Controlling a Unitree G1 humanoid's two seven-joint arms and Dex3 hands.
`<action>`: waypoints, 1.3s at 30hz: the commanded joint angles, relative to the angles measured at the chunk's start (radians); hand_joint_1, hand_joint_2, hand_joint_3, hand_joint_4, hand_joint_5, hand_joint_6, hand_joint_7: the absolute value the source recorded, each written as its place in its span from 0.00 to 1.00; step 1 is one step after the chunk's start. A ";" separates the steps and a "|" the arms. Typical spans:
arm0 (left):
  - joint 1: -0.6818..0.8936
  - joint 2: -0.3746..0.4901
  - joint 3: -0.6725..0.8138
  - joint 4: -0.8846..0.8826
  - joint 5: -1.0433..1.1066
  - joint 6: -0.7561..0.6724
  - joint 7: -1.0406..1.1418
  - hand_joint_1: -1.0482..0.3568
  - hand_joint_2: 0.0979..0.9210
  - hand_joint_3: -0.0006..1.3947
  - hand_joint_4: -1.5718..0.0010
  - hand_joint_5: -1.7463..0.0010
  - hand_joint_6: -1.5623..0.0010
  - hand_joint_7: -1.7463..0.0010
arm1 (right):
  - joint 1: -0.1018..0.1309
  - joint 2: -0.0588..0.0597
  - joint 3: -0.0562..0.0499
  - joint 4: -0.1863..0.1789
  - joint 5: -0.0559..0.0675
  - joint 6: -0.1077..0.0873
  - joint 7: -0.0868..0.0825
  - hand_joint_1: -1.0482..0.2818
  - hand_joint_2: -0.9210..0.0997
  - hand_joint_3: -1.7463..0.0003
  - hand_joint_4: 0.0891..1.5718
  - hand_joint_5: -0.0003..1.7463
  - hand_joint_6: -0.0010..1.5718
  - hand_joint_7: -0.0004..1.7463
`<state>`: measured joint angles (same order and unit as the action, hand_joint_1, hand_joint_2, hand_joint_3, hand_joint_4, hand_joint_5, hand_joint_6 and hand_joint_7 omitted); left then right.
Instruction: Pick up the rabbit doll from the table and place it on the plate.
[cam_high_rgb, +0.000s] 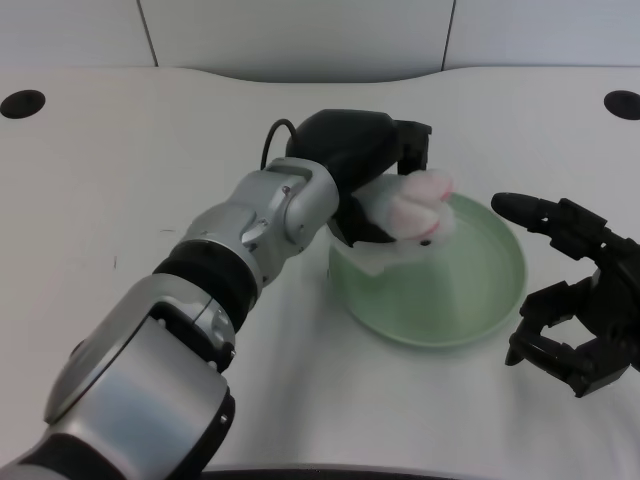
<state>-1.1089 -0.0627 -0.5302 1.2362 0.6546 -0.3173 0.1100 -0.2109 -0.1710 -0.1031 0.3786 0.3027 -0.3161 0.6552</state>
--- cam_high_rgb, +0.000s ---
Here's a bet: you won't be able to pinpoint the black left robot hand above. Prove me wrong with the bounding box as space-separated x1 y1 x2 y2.
284 108 434 249

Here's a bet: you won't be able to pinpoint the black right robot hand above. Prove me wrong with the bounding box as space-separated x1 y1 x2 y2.
490 191 640 399

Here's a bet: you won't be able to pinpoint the white rabbit doll pink ears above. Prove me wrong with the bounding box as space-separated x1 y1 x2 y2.
347 168 456 277

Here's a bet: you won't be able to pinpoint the green round plate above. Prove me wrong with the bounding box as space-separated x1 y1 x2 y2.
326 192 529 354

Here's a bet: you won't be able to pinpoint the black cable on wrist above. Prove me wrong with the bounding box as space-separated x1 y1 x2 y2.
262 118 299 168

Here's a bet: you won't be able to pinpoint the black round cable grommet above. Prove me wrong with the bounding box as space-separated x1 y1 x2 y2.
0 89 47 120
602 89 640 121

